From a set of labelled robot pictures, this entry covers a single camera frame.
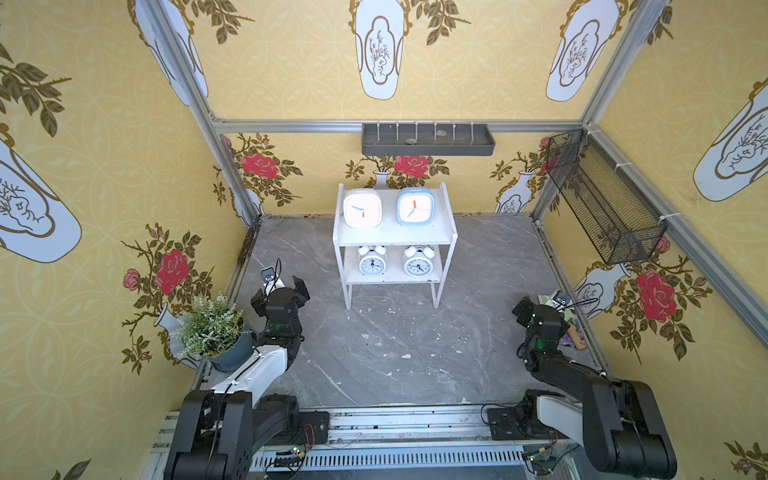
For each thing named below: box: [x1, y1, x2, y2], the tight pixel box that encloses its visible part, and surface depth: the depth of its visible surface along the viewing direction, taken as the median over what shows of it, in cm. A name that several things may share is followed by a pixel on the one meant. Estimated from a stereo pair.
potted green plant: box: [170, 294, 255, 372], surface depth 75 cm
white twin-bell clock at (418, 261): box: [403, 245, 435, 278], surface depth 81 cm
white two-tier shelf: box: [332, 183, 458, 310], surface depth 80 cm
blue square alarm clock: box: [396, 187, 436, 227], surface depth 72 cm
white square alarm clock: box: [343, 188, 383, 229], surface depth 71 cm
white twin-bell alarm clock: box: [358, 245, 387, 277], surface depth 81 cm
